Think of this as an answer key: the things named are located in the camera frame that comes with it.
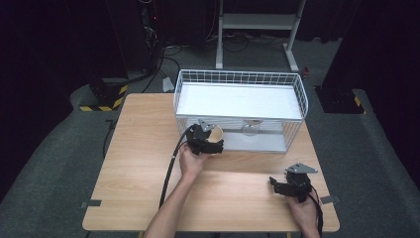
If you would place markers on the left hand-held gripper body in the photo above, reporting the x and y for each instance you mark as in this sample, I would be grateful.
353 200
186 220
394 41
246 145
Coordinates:
199 137

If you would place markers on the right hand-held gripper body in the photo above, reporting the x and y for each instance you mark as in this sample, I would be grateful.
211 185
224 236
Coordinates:
298 183

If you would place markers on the cream ceramic mug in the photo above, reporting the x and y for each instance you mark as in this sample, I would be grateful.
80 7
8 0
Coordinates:
216 134

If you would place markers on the white tumbler with grey lid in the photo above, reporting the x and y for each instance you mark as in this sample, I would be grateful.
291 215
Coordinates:
251 127

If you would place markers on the person's left hand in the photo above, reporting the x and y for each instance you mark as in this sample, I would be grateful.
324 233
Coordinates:
192 163

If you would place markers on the person's right hand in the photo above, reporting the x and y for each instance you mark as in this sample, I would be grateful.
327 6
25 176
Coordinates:
303 213

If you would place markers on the white power adapter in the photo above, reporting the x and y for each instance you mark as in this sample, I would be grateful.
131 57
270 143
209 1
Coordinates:
167 85

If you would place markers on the black yellow striped base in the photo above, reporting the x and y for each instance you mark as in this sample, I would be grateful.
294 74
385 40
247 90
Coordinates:
105 95
340 100

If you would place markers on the small red object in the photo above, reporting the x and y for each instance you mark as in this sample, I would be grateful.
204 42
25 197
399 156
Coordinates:
306 72

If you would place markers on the dark equipment rack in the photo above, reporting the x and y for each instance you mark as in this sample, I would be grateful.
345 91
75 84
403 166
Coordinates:
150 33

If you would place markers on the white metal stand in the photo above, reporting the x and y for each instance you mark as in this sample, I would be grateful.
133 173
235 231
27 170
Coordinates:
257 21

